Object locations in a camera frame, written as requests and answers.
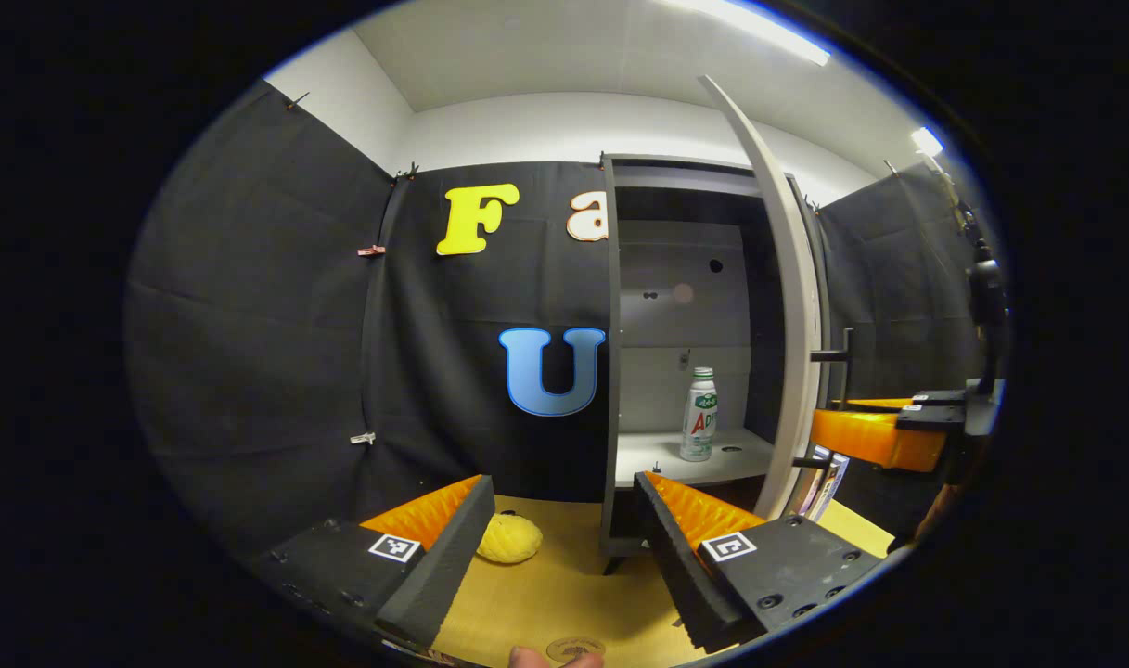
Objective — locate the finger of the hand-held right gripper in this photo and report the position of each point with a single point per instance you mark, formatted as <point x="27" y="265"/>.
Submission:
<point x="935" y="401"/>
<point x="875" y="438"/>

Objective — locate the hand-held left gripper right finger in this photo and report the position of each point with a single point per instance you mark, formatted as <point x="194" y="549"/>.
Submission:
<point x="680" y="557"/>

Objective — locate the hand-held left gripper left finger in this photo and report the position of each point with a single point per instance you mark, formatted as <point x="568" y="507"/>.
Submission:
<point x="443" y="566"/>

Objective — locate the white bottle with green label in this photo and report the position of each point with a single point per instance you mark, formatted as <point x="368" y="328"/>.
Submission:
<point x="699" y="422"/>

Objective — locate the round brown coaster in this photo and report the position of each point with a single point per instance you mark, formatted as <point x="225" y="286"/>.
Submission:
<point x="573" y="648"/>

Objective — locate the white cabinet shelf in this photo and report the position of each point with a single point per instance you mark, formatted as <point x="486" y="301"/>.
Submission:
<point x="657" y="455"/>

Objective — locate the lumpy yellow toy fruit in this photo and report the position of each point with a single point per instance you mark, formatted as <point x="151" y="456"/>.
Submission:
<point x="508" y="540"/>

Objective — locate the thin paperback book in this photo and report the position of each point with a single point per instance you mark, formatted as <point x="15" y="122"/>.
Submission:
<point x="813" y="482"/>

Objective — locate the small ceiling light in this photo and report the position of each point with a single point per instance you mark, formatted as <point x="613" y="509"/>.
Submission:
<point x="927" y="141"/>

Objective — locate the black backdrop cloth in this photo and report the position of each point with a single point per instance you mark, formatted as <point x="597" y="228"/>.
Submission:
<point x="267" y="325"/>

